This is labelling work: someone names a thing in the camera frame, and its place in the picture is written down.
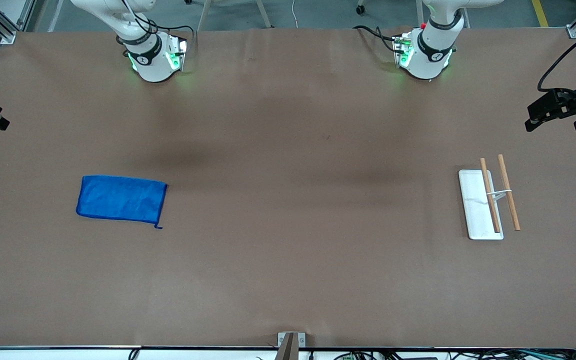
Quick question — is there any blue microfibre towel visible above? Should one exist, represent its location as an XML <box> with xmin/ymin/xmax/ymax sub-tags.
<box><xmin>76</xmin><ymin>175</ymin><xmax>169</xmax><ymax>230</ymax></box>

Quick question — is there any arm base connector panel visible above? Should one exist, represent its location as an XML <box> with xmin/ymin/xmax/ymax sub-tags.
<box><xmin>165</xmin><ymin>34</ymin><xmax>190</xmax><ymax>72</ymax></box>
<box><xmin>393</xmin><ymin>32</ymin><xmax>415</xmax><ymax>69</ymax></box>

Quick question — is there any table cover sheet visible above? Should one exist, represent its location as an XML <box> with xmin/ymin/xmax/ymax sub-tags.
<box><xmin>0</xmin><ymin>27</ymin><xmax>576</xmax><ymax>348</ymax></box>

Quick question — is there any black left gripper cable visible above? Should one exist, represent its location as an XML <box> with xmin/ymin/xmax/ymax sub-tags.
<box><xmin>538</xmin><ymin>25</ymin><xmax>576</xmax><ymax>93</ymax></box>

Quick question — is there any black left arm base cable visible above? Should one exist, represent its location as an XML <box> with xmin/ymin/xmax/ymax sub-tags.
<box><xmin>353</xmin><ymin>25</ymin><xmax>399</xmax><ymax>51</ymax></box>

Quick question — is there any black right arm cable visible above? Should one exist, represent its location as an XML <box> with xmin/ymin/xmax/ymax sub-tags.
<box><xmin>118</xmin><ymin>0</ymin><xmax>195</xmax><ymax>46</ymax></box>

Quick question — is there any tangled cable bundle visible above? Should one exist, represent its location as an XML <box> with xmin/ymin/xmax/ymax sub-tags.
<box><xmin>333</xmin><ymin>347</ymin><xmax>576</xmax><ymax>360</ymax></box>

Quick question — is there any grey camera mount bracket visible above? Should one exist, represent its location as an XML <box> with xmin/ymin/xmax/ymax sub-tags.
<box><xmin>277</xmin><ymin>331</ymin><xmax>306</xmax><ymax>360</ymax></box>

